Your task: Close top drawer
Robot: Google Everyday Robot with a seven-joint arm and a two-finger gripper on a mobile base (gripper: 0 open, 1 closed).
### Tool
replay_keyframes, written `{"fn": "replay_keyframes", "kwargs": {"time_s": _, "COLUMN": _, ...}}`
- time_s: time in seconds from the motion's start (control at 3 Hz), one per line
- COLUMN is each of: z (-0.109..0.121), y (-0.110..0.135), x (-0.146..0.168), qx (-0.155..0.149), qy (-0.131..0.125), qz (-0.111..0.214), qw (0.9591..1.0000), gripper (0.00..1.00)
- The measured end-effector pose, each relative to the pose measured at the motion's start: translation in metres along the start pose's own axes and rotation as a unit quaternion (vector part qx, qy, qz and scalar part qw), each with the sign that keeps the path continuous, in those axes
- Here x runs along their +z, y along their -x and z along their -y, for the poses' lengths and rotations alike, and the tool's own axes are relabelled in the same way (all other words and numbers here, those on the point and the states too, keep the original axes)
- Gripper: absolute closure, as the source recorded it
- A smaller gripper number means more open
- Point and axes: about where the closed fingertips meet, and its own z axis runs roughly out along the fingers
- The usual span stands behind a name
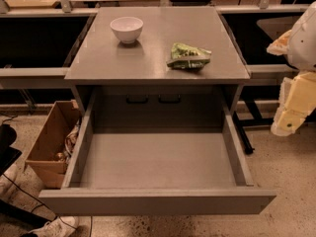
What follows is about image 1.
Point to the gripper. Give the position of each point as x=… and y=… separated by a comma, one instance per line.
x=303, y=44

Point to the grey top drawer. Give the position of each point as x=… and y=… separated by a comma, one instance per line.
x=157, y=154

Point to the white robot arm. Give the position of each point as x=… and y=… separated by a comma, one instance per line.
x=310, y=17

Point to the grey drawer cabinet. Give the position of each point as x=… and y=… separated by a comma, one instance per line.
x=102, y=60

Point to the grey side table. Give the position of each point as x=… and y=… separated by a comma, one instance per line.
x=276, y=25

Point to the green snack bag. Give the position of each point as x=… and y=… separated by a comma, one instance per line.
x=184, y=56

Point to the white ceramic bowl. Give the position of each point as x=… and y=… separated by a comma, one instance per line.
x=127, y=29

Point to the cardboard box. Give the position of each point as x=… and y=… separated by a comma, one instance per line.
x=45, y=157

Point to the white sneaker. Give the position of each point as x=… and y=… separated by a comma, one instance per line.
x=60, y=227

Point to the black chair base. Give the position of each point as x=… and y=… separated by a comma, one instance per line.
x=8, y=154

